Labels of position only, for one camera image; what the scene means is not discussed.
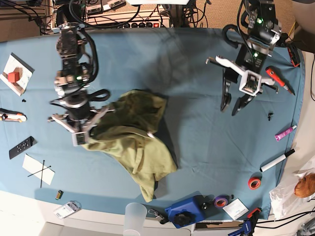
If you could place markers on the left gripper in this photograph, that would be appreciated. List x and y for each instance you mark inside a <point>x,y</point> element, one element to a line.
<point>230,73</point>

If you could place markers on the silver carabiner keyring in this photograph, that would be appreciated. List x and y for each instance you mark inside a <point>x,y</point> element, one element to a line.
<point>157,215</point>

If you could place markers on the white plastic bag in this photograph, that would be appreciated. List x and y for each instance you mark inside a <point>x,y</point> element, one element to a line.
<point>283,199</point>

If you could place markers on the white square card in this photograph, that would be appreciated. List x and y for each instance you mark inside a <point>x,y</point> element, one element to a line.
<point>235,209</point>

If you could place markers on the blue orange bar clamp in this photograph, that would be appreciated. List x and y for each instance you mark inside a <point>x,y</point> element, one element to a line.
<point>247,228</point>

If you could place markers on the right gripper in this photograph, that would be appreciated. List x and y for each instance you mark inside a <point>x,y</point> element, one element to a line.
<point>80,120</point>

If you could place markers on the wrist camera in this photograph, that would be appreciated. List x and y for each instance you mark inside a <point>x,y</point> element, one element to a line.
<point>79,138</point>
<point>250,83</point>

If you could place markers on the black remote control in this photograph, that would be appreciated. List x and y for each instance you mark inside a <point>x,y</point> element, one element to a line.
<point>22,146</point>

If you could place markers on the blue table cloth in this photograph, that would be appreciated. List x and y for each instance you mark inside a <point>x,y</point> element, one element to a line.
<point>216,153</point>

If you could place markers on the orange tape roll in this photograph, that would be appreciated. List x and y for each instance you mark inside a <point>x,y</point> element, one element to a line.
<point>254,183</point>

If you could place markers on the white paper card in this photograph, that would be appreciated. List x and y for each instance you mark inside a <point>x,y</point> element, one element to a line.
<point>32,165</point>

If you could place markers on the white black marker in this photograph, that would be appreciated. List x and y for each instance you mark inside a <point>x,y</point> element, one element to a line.
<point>277,160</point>

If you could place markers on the pink tube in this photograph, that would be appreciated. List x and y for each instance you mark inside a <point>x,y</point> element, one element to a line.
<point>281,135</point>

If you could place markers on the white power strip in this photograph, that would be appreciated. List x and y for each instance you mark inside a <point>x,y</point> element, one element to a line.
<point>120,21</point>

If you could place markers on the orange handled screwdriver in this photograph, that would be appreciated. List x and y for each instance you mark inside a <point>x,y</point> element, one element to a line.
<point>276,74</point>

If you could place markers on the black zip tie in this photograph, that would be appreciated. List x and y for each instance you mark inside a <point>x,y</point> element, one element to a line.
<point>43,163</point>
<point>39,171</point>

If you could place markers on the blue plastic box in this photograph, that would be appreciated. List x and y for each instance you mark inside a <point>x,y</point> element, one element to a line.
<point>190,205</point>

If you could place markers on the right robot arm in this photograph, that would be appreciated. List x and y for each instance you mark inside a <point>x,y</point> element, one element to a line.
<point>80,67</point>

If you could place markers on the black knob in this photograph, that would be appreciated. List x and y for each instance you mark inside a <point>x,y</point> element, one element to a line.
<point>184,218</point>

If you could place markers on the brown bread roll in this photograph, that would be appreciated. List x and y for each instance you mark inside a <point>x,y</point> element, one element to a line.
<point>305,186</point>

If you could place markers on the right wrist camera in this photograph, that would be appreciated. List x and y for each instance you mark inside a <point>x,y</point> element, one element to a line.
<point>79,138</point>

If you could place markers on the translucent plastic cup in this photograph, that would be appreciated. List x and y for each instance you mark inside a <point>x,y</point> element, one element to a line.
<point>135,215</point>

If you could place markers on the purple tape roll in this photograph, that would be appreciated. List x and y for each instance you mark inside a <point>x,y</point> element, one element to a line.
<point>221,201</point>

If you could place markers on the orange white utility knife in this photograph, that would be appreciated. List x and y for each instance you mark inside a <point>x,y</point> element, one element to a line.
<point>12,116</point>

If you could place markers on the red cube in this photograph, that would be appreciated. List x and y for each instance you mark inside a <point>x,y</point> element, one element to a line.
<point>13,77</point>

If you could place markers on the olive green t-shirt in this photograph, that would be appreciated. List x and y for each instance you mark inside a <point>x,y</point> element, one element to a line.
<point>127,133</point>

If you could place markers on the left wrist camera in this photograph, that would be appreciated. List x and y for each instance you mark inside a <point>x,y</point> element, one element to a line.
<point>250,83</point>

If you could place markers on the clear plastic package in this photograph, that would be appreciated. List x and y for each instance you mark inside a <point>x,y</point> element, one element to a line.
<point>67,209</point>

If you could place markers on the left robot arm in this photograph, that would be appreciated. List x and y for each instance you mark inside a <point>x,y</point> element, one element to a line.
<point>256,33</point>

